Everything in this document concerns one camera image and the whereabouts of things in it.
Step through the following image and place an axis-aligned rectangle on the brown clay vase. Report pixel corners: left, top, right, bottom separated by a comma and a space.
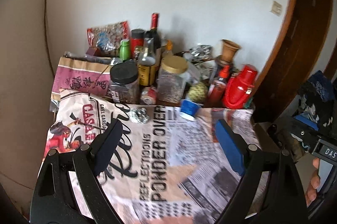
216, 39, 241, 66

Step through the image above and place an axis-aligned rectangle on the red lidded canister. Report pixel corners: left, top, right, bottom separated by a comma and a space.
130, 29, 145, 56

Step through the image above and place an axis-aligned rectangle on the clear jar black lid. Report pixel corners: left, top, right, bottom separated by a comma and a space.
107, 60, 139, 104

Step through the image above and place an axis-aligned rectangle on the wall light switch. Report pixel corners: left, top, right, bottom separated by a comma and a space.
270, 1, 283, 16

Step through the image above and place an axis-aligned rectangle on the small red white can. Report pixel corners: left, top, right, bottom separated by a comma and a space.
140, 87, 157, 105

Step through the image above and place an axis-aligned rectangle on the clear jar gold lid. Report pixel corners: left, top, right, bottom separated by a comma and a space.
157, 56, 189, 104

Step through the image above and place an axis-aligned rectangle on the amber liquor bottle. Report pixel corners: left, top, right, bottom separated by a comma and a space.
138, 38, 156, 87

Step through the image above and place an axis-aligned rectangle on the dark wooden door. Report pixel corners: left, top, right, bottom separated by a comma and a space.
253, 0, 333, 123

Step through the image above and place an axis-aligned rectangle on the crumpled foil ball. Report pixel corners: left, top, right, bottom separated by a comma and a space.
129, 107, 150, 124

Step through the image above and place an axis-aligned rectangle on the dark wine bottle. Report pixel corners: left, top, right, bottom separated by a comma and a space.
150, 13, 161, 56

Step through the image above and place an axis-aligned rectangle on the red thermos flask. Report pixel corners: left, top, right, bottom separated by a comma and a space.
222, 64, 258, 109

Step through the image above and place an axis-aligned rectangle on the red sauce squeeze bottle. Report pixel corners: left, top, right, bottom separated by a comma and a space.
207, 65, 230, 107

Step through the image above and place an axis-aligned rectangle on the pink printed paper bag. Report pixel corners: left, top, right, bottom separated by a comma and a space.
51, 57, 111, 101

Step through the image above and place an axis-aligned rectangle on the yellow green scrubber ball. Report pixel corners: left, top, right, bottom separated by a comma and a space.
187, 82, 208, 104

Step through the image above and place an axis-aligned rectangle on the person's right hand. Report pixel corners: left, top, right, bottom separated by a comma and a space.
305, 158, 320, 206

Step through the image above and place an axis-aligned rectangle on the red snack bag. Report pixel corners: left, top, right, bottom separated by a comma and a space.
87, 21, 130, 57

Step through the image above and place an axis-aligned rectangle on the blue white plastic cup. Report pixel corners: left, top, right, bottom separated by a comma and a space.
179, 99, 201, 121

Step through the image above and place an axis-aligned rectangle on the printed retro tablecloth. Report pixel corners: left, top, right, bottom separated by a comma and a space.
44, 90, 259, 223

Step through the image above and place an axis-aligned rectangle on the blue patterned cloth pile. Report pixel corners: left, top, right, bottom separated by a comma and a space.
298, 70, 336, 128

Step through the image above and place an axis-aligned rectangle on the green plastic bottle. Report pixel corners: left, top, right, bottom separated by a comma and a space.
119, 39, 131, 61

